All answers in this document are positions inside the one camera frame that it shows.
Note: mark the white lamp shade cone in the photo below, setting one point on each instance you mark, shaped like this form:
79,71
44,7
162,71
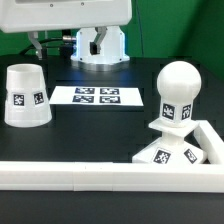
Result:
26,103

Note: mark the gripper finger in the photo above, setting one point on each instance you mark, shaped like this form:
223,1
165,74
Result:
33,38
95,45

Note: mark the white lamp base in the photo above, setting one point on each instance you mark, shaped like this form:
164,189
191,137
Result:
171,148

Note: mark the white marker sheet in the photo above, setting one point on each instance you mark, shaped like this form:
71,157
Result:
80,95

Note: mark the white lamp bulb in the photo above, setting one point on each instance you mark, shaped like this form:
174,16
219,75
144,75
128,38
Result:
178,84

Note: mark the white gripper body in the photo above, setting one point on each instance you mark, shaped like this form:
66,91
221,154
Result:
44,15

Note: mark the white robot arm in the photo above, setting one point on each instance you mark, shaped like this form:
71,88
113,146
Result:
112,52

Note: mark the white L-shaped fence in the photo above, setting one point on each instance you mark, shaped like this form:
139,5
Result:
103,176

